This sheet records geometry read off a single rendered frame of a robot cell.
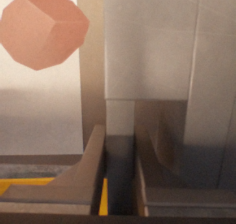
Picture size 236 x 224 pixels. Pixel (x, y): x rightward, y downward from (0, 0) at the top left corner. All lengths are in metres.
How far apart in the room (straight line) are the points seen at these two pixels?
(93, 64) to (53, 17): 0.09
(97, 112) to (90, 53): 0.11
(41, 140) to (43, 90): 0.10
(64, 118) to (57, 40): 0.14
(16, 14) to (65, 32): 0.08
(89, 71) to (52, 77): 0.07
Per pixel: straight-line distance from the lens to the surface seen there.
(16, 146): 0.41
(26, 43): 0.32
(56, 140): 0.37
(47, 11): 0.31
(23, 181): 1.59
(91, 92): 0.32
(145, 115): 0.33
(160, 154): 0.16
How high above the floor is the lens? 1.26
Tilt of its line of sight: 75 degrees down
